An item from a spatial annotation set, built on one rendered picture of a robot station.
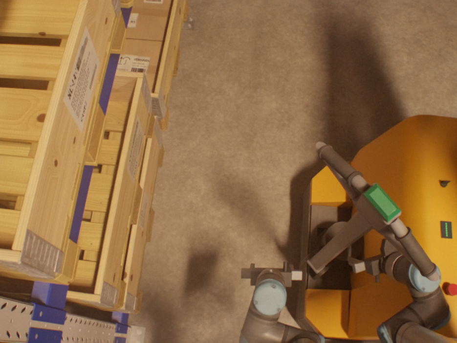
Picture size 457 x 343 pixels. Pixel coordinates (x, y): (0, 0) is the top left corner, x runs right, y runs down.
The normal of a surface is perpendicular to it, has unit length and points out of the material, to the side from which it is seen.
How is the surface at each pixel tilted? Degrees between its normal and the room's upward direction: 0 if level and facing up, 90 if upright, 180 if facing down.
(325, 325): 22
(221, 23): 0
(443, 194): 0
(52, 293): 90
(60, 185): 90
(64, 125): 90
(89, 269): 0
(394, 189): 74
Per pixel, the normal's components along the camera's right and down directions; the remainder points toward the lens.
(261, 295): -0.06, -0.04
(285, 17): 0.01, -0.37
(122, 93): -0.10, 0.93
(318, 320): -0.36, -0.38
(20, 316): 0.99, 0.10
